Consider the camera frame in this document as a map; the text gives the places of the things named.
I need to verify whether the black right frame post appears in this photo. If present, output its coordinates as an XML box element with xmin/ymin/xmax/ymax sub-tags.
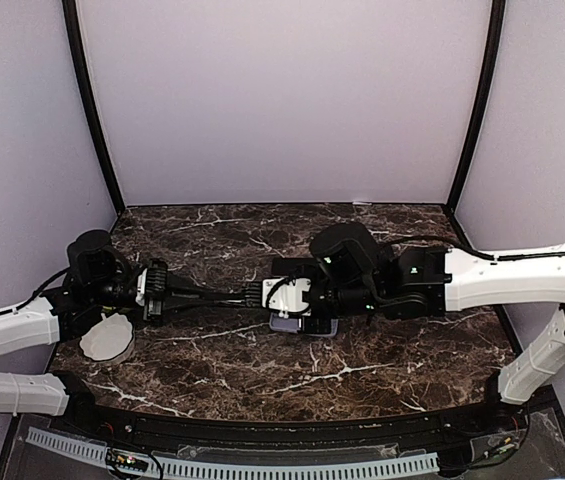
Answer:
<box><xmin>446</xmin><ymin>0</ymin><xmax>507</xmax><ymax>213</ymax></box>

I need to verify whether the small circuit board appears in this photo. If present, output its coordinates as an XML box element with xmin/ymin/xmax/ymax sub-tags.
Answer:
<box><xmin>105</xmin><ymin>449</ymin><xmax>149</xmax><ymax>474</ymax></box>

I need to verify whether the black table edge rail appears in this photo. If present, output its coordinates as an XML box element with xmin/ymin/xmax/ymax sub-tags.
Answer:
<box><xmin>11</xmin><ymin>384</ymin><xmax>563</xmax><ymax>456</ymax></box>

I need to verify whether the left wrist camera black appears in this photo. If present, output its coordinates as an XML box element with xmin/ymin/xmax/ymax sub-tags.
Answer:
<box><xmin>136</xmin><ymin>259</ymin><xmax>168</xmax><ymax>307</ymax></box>

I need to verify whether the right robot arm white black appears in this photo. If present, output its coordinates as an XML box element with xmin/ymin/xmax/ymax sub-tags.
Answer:
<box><xmin>293</xmin><ymin>223</ymin><xmax>565</xmax><ymax>434</ymax></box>

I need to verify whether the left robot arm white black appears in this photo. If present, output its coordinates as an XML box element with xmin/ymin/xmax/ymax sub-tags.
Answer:
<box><xmin>0</xmin><ymin>230</ymin><xmax>229</xmax><ymax>436</ymax></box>

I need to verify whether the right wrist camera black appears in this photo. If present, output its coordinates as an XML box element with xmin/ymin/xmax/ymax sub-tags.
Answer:
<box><xmin>243</xmin><ymin>275</ymin><xmax>311</xmax><ymax>318</ymax></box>

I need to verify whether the black frame post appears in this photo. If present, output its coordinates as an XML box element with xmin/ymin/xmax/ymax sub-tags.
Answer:
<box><xmin>446</xmin><ymin>0</ymin><xmax>507</xmax><ymax>213</ymax></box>
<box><xmin>61</xmin><ymin>0</ymin><xmax>126</xmax><ymax>216</ymax></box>

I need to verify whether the white silicone phone case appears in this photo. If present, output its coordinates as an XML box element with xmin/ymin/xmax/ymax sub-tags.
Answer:
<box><xmin>269</xmin><ymin>313</ymin><xmax>339</xmax><ymax>338</ymax></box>

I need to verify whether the white fluted bowl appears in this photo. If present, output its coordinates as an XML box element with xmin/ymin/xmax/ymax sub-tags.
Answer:
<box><xmin>79</xmin><ymin>313</ymin><xmax>135</xmax><ymax>365</ymax></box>

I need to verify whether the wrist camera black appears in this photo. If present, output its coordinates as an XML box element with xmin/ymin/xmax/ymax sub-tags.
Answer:
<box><xmin>243</xmin><ymin>275</ymin><xmax>311</xmax><ymax>318</ymax></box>
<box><xmin>136</xmin><ymin>259</ymin><xmax>168</xmax><ymax>307</ymax></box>

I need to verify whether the white slotted cable duct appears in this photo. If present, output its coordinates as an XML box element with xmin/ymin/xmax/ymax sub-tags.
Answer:
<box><xmin>25</xmin><ymin>427</ymin><xmax>440</xmax><ymax>479</ymax></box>

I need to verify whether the black left frame post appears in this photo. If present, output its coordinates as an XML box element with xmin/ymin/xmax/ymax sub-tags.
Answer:
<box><xmin>61</xmin><ymin>0</ymin><xmax>126</xmax><ymax>216</ymax></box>

